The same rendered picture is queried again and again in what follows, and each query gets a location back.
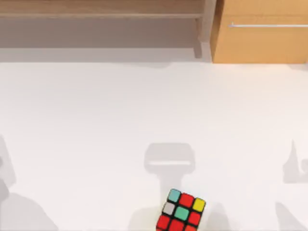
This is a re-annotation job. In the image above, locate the multicoloured puzzle cube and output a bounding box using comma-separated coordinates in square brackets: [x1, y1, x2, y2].
[155, 188, 207, 231]

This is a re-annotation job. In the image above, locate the wooden open shelf unit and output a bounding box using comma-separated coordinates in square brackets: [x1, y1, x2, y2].
[0, 0, 217, 59]

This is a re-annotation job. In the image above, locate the long metal handle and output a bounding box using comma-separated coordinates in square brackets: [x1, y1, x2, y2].
[228, 22, 308, 28]

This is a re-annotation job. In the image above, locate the wooden cupboard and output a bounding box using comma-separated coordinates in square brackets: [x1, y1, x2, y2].
[210, 0, 308, 64]

